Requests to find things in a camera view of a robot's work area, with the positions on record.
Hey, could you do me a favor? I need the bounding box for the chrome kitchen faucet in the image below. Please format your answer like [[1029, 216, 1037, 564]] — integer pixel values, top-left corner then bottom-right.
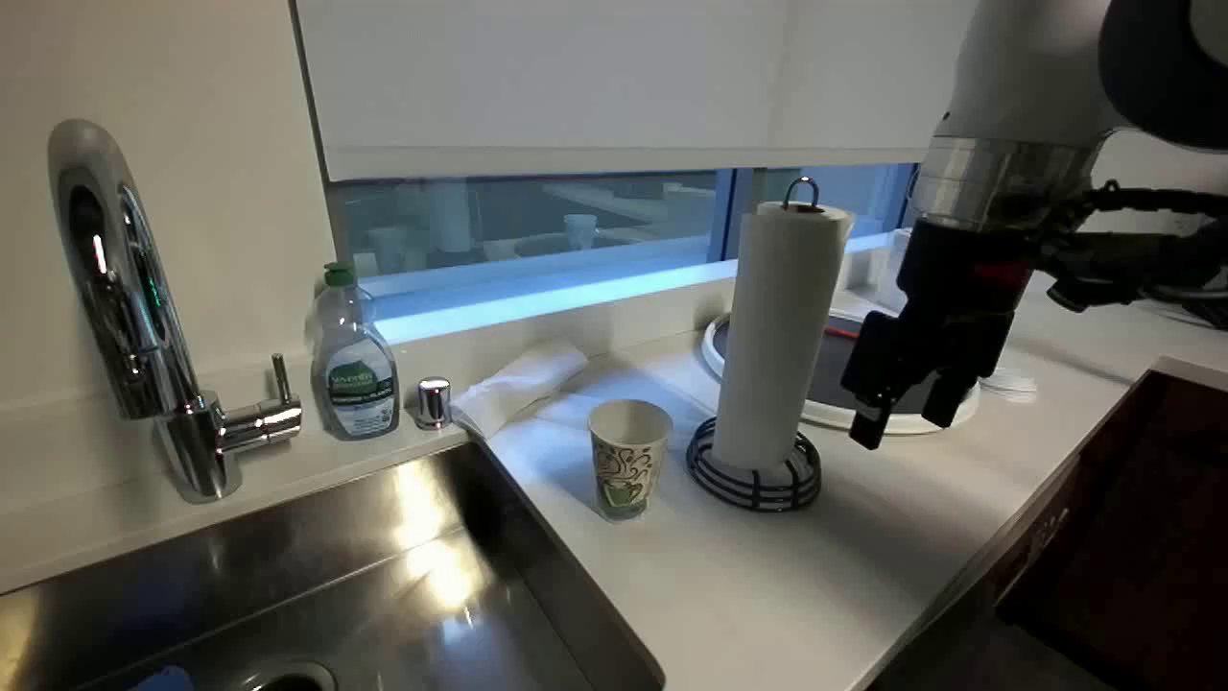
[[45, 115, 308, 508]]

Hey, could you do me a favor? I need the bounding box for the folded white cloth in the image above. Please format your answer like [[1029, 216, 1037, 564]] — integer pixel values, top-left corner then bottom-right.
[[448, 339, 598, 444]]

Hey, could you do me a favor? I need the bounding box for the green patterned paper cup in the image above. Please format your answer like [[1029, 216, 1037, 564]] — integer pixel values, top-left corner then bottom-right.
[[586, 395, 675, 523]]

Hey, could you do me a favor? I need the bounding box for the black wire towel holder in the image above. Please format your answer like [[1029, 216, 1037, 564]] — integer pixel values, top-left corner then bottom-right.
[[682, 170, 824, 519]]

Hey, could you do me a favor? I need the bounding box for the stainless steel sink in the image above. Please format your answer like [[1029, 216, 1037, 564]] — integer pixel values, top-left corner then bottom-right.
[[0, 436, 670, 691]]

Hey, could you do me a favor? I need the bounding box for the sink drain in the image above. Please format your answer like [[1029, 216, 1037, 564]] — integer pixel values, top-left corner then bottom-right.
[[245, 655, 343, 691]]

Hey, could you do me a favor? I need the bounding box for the small chrome knob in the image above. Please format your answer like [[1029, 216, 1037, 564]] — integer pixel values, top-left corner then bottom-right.
[[407, 371, 460, 434]]

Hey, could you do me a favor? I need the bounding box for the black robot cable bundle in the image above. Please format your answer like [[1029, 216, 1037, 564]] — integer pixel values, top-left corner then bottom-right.
[[1037, 175, 1228, 334]]

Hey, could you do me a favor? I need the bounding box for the clear dish soap bottle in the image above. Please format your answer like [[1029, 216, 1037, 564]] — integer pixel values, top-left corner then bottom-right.
[[305, 260, 405, 444]]

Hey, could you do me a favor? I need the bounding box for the white paper towel roll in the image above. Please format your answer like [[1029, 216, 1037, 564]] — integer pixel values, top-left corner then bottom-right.
[[712, 199, 855, 477]]

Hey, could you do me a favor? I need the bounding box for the dark cabinet front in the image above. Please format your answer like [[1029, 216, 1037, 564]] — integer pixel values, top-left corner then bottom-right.
[[867, 367, 1228, 691]]

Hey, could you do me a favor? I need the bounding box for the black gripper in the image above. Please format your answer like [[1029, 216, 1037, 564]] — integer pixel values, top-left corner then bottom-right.
[[836, 219, 1040, 452]]

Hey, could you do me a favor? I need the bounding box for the round white-rimmed dark tray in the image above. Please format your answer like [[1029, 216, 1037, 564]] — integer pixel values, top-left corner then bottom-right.
[[700, 304, 988, 441]]

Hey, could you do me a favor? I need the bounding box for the white roller blind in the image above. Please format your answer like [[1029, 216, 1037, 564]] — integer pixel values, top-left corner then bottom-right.
[[290, 0, 988, 183]]

